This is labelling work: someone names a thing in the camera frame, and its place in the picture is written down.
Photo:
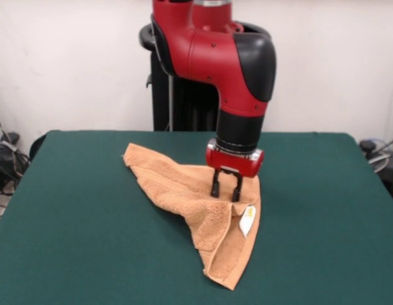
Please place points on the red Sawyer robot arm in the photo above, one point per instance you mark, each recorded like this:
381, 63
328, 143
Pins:
212, 57

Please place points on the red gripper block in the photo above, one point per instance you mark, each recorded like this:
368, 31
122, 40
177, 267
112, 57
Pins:
234, 163

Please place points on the orange terry towel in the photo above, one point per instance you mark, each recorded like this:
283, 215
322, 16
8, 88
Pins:
183, 187

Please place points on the dark green tablecloth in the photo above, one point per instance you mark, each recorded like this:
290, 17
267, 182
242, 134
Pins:
88, 238

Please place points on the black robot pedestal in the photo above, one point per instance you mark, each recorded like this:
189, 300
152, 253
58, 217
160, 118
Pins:
160, 105

